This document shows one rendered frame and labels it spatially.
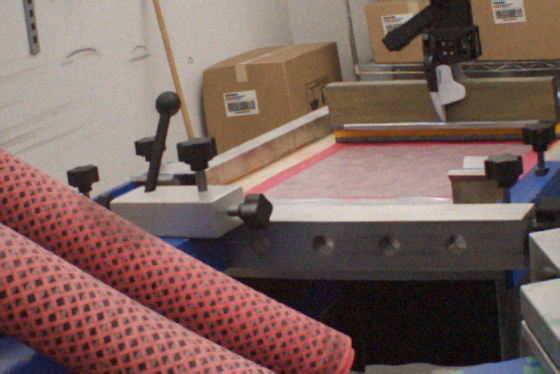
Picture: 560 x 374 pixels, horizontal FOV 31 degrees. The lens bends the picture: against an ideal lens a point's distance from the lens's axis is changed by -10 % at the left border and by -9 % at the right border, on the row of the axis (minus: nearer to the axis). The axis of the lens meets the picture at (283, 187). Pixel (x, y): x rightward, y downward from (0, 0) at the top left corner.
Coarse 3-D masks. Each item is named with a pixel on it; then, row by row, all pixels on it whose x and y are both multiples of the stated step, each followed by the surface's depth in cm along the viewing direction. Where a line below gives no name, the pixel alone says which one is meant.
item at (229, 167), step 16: (320, 112) 192; (288, 128) 181; (304, 128) 183; (320, 128) 188; (256, 144) 171; (272, 144) 174; (288, 144) 178; (304, 144) 183; (224, 160) 162; (240, 160) 165; (256, 160) 170; (272, 160) 174; (208, 176) 158; (224, 176) 162; (240, 176) 165; (224, 272) 119; (240, 272) 118; (256, 272) 117; (272, 272) 117; (288, 272) 116; (304, 272) 115; (320, 272) 114; (336, 272) 113; (352, 272) 112; (368, 272) 111; (384, 272) 110; (400, 272) 109; (416, 272) 108; (432, 272) 107; (448, 272) 107; (464, 272) 106; (480, 272) 105; (496, 272) 104
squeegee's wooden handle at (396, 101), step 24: (336, 96) 178; (360, 96) 176; (384, 96) 174; (408, 96) 172; (480, 96) 166; (504, 96) 164; (528, 96) 162; (552, 96) 160; (336, 120) 179; (360, 120) 177; (384, 120) 175; (408, 120) 173; (432, 120) 171; (456, 120) 169; (480, 120) 167; (552, 120) 161
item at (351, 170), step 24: (336, 144) 181; (360, 144) 178; (384, 144) 176; (408, 144) 173; (432, 144) 171; (288, 168) 168; (312, 168) 165; (336, 168) 163; (360, 168) 161; (384, 168) 159; (408, 168) 157; (264, 192) 155; (288, 192) 153; (312, 192) 151; (336, 192) 149; (360, 192) 147
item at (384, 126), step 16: (352, 128) 177; (368, 128) 175; (384, 128) 174; (400, 128) 173; (416, 128) 171; (432, 128) 170; (448, 128) 169; (464, 128) 167; (480, 128) 166; (496, 128) 164
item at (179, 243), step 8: (168, 240) 103; (176, 240) 102; (184, 240) 102; (192, 240) 103; (200, 240) 104; (208, 240) 106; (216, 240) 107; (176, 248) 101; (184, 248) 102; (192, 248) 103; (200, 248) 104; (208, 248) 106; (216, 248) 107; (224, 248) 108; (200, 256) 104; (208, 256) 106; (216, 256) 107; (224, 256) 108; (208, 264) 106; (216, 264) 107; (224, 264) 108
